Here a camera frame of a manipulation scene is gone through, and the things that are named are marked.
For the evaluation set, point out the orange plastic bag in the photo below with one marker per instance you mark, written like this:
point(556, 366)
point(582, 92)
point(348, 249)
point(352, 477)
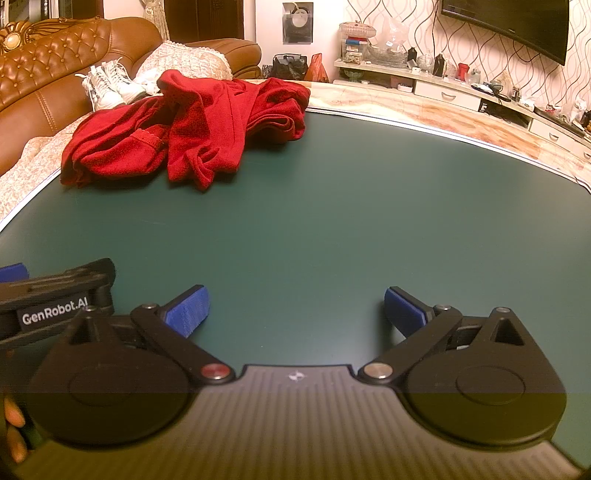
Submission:
point(317, 70)

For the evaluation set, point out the black curved television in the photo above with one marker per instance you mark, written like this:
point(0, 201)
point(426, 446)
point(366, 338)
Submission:
point(508, 23)

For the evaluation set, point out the red knit top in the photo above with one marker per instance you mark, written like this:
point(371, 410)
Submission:
point(106, 143)

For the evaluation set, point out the dark wooden door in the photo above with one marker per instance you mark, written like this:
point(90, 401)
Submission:
point(205, 18)

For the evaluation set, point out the cream lace sofa cover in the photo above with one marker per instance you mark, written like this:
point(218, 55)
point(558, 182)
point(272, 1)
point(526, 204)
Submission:
point(27, 170)

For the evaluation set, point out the cream curtain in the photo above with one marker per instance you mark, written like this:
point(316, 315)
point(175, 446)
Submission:
point(154, 18)

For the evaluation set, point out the brown leather sofa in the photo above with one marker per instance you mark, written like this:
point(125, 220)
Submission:
point(55, 60)

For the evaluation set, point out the person's left hand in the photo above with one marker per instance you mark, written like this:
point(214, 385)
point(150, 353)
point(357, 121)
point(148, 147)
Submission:
point(14, 415)

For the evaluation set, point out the red knit pants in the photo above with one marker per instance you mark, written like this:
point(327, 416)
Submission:
point(258, 106)

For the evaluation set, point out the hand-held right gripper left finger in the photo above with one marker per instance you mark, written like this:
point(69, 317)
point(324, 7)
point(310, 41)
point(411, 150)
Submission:
point(187, 314)

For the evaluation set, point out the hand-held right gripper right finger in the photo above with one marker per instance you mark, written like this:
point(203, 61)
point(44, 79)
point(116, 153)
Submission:
point(404, 314)

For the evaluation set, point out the white sneaker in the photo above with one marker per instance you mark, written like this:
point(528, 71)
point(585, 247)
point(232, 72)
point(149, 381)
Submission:
point(124, 81)
point(99, 90)

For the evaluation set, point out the dark bottle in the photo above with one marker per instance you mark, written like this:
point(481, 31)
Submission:
point(439, 65)

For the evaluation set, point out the wall poster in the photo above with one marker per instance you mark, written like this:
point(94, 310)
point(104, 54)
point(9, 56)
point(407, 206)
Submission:
point(298, 23)

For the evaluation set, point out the cream lace cushion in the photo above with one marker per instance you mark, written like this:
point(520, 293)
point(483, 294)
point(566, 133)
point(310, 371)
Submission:
point(184, 60)

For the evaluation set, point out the white television cabinet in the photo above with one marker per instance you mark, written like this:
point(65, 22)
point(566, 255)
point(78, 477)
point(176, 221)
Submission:
point(461, 94)

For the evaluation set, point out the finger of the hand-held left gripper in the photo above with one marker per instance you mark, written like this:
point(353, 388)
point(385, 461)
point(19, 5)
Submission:
point(14, 272)
point(83, 272)

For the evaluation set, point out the black bag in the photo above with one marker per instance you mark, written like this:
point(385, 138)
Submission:
point(287, 67)

